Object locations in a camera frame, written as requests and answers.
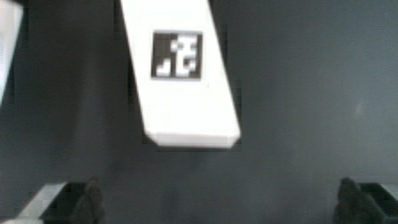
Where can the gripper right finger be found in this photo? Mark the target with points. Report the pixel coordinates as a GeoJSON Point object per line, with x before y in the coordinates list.
{"type": "Point", "coordinates": [367, 203]}

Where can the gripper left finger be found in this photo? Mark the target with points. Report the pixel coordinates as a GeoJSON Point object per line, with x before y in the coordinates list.
{"type": "Point", "coordinates": [67, 204]}

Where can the white stool leg middle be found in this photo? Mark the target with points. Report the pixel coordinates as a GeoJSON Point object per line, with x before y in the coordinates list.
{"type": "Point", "coordinates": [186, 98]}

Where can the white stool leg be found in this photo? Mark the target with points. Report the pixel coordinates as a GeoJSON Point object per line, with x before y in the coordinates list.
{"type": "Point", "coordinates": [186, 98]}
{"type": "Point", "coordinates": [11, 17]}

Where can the white stool leg left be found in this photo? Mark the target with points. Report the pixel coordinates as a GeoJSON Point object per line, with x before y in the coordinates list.
{"type": "Point", "coordinates": [11, 17]}

